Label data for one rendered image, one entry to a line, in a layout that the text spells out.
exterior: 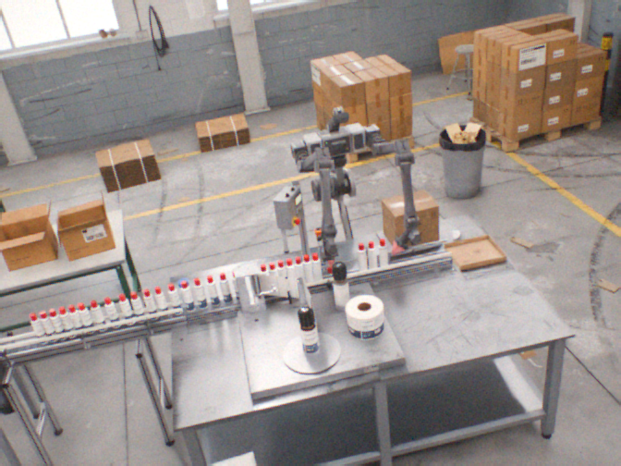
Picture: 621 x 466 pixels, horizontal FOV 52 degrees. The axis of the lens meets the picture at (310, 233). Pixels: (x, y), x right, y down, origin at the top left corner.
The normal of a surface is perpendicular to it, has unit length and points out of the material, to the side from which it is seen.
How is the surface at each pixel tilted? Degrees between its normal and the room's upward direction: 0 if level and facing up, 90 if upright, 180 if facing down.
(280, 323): 0
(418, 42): 90
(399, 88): 91
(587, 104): 87
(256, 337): 0
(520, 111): 92
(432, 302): 0
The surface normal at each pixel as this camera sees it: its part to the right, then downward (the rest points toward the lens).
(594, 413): -0.12, -0.84
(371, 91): 0.28, 0.48
